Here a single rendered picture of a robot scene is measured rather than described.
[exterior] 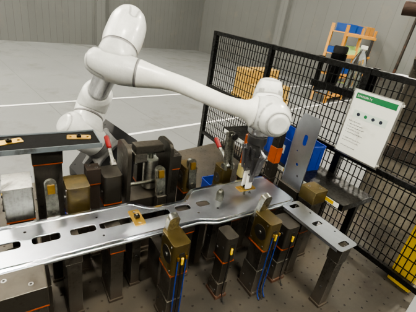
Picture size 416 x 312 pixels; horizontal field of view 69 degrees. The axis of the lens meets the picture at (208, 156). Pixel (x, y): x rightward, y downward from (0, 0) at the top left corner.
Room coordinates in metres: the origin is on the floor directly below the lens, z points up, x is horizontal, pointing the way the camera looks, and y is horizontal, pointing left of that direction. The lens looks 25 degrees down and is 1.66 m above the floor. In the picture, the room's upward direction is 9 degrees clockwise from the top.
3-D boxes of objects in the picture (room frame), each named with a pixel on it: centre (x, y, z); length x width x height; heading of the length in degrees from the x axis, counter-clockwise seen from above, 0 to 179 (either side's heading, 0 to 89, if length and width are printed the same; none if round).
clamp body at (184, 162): (1.16, 0.09, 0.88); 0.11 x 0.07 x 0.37; 35
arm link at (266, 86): (1.09, -0.18, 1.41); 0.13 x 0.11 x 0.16; 3
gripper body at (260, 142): (1.10, -0.18, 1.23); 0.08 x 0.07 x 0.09; 35
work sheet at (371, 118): (1.34, -0.68, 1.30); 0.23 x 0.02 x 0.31; 35
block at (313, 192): (1.15, -0.47, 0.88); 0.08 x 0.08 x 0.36; 35
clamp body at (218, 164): (1.24, -0.07, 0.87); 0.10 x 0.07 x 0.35; 35
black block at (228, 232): (0.83, -0.12, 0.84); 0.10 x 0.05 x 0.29; 35
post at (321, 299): (0.88, -0.52, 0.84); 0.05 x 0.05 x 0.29; 35
